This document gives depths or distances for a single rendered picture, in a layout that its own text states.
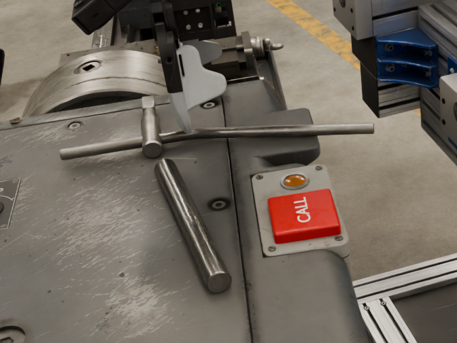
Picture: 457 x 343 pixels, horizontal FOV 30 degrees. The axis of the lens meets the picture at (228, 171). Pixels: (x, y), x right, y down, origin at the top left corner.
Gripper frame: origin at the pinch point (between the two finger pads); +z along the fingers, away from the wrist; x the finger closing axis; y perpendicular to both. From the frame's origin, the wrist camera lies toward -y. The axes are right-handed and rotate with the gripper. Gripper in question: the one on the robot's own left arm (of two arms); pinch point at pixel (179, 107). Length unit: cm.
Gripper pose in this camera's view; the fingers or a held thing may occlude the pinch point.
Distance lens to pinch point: 92.2
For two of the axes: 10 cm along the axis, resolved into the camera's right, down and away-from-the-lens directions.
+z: 1.4, 8.3, 5.4
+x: -0.6, -5.3, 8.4
